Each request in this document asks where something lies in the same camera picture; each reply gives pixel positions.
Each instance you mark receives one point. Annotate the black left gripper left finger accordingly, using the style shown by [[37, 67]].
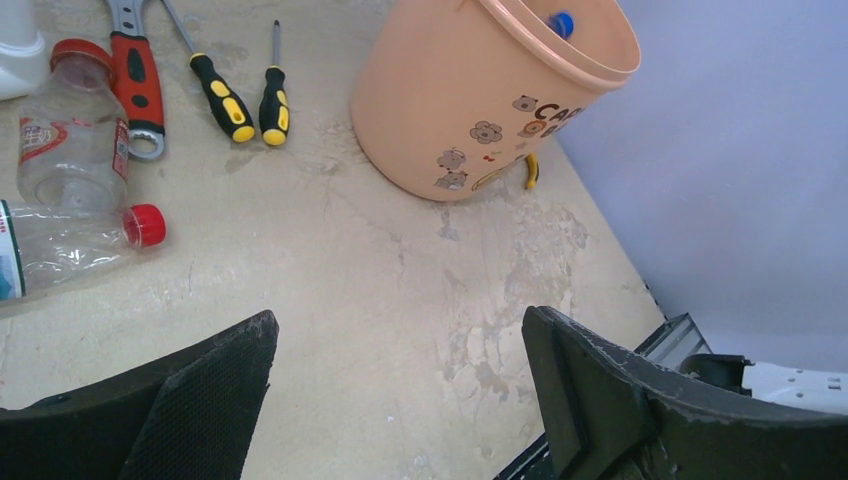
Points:
[[188, 415]]

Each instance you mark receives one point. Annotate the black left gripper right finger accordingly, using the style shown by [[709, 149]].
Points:
[[609, 413]]

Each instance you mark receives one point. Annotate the orange plastic bin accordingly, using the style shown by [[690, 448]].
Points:
[[455, 93]]

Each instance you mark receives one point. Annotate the Pepsi bottle front edge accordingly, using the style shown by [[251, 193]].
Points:
[[562, 23]]

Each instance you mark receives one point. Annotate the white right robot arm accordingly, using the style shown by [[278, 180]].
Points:
[[814, 390]]

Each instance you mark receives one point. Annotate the red label bottle middle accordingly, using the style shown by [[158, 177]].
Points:
[[44, 247]]

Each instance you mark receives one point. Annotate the clear bottle red open cap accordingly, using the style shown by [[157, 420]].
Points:
[[74, 134]]

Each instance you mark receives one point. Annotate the yellow black screwdriver left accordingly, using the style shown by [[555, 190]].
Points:
[[227, 107]]

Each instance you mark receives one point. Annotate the yellow black screwdriver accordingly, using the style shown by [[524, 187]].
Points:
[[227, 107], [274, 111]]

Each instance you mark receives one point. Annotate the yellow black screwdriver right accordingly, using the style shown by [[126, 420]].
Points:
[[274, 111]]

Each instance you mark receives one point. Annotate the yellow handled pliers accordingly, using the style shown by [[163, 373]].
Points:
[[533, 171]]

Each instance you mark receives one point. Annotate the red handled adjustable wrench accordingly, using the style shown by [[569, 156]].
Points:
[[137, 84]]

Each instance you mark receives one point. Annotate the white PVC pipe frame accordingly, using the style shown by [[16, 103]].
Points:
[[24, 59]]

